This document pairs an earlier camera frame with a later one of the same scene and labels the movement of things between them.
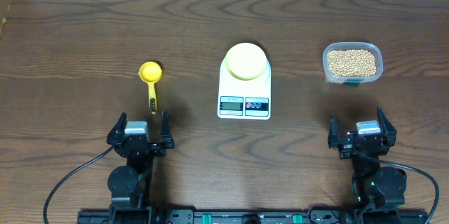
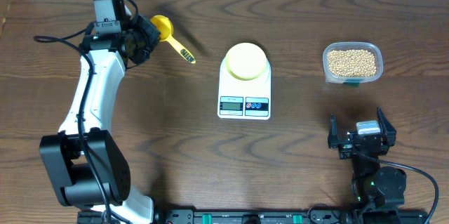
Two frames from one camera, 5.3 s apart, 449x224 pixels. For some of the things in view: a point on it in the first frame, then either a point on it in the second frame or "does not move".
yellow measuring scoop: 151,72 to 165,28
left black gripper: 154,151 to 153,35
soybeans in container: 358,62 does not move
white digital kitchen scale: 244,99 does not move
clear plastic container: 351,62 does not move
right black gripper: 345,147 does not move
